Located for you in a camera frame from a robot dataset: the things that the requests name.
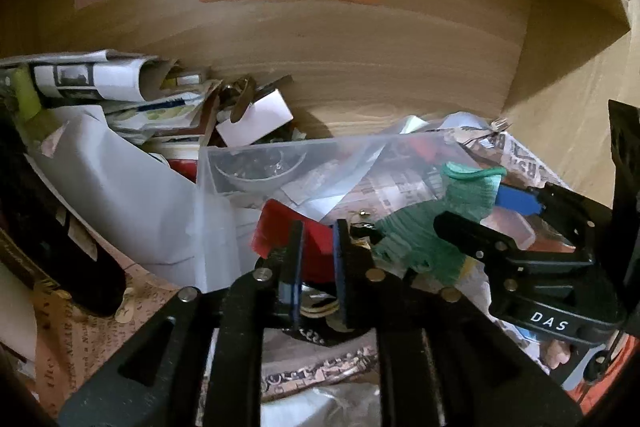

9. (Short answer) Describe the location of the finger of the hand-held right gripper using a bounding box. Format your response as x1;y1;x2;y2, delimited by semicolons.
433;212;597;280
494;181;617;253

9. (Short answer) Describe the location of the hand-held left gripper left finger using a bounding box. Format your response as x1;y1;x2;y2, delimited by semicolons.
59;221;306;427

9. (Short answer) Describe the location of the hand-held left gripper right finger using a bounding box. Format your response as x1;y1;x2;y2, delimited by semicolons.
333;219;584;427

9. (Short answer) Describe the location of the green knitted glove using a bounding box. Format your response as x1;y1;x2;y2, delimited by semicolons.
372;162;507;286

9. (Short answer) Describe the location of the red cloth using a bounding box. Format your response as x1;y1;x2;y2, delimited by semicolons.
251;199;342;284

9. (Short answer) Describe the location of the wooden shelf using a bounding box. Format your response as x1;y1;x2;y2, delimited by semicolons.
0;0;632;218

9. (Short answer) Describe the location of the person's right hand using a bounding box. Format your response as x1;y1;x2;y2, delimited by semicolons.
542;340;572;370

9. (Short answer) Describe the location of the ornate brown printed paper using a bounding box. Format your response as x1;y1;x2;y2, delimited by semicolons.
260;343;382;404

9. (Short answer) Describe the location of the clear glass bowl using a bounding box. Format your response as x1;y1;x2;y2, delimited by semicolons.
214;151;307;194

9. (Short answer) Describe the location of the clear plastic bag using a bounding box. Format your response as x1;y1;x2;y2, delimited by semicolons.
195;133;478;294

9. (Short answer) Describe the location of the white card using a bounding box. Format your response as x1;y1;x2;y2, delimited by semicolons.
215;89;294;148

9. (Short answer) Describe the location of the brass metal piece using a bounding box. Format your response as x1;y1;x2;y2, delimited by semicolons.
226;76;294;124

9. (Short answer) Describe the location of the white paper sheet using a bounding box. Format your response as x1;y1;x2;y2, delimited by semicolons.
24;104;238;290

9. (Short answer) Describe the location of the printed leaflet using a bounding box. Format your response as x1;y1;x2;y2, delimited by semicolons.
102;79;223;148

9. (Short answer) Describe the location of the black bottle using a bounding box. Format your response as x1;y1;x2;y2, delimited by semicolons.
0;114;127;319

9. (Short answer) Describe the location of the rolled newspaper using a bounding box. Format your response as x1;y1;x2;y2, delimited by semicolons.
0;49;175;104

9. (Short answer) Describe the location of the yellow green tube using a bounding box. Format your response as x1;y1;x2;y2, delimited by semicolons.
12;67;44;124

